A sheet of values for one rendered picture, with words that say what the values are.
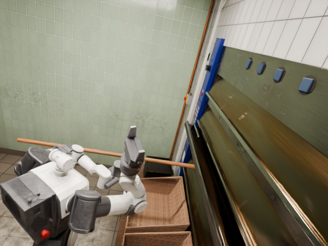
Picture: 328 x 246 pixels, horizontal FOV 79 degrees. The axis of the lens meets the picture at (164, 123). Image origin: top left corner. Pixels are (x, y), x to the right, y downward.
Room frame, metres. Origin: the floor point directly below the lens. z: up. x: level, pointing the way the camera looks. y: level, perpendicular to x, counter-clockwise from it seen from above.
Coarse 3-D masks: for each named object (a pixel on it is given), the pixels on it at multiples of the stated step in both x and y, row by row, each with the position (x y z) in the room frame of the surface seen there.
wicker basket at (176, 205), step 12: (144, 180) 1.57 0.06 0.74; (156, 180) 1.58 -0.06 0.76; (168, 180) 1.60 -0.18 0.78; (180, 180) 1.59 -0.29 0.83; (156, 192) 1.59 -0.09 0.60; (168, 192) 1.60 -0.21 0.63; (180, 192) 1.45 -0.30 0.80; (156, 204) 1.45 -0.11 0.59; (168, 204) 1.48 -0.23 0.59; (180, 204) 1.34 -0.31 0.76; (132, 216) 1.25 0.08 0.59; (144, 216) 1.28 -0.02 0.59; (156, 216) 1.31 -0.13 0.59; (168, 216) 1.34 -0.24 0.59; (180, 216) 1.23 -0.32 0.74; (132, 228) 1.03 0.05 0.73; (144, 228) 1.04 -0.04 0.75; (156, 228) 1.18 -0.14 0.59; (168, 228) 1.06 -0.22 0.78; (180, 228) 1.07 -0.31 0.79
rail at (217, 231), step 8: (192, 136) 1.35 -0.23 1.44; (192, 144) 1.23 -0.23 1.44; (200, 168) 0.96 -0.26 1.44; (200, 176) 0.90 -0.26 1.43; (208, 192) 0.78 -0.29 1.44; (208, 200) 0.72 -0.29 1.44; (208, 208) 0.69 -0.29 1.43; (216, 216) 0.64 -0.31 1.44; (216, 224) 0.60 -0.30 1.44; (216, 232) 0.56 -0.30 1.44
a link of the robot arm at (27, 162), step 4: (48, 152) 0.88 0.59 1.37; (24, 156) 0.79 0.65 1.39; (24, 160) 0.77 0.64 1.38; (28, 160) 0.77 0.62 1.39; (32, 160) 0.77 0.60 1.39; (24, 164) 0.76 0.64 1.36; (28, 164) 0.77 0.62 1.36; (32, 164) 0.77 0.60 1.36; (16, 168) 0.77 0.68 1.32; (24, 168) 0.76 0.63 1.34; (28, 168) 0.76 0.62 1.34; (24, 172) 0.76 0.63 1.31
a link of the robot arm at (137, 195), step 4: (140, 184) 0.74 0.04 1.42; (140, 188) 0.75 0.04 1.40; (144, 188) 0.79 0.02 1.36; (128, 192) 0.80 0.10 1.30; (132, 192) 0.74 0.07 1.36; (136, 192) 0.74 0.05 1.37; (140, 192) 0.75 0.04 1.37; (144, 192) 0.78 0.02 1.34; (132, 196) 0.78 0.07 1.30; (136, 196) 0.75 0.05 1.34; (140, 196) 0.76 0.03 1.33; (144, 196) 0.78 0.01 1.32; (136, 200) 0.76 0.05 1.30; (140, 200) 0.76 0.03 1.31
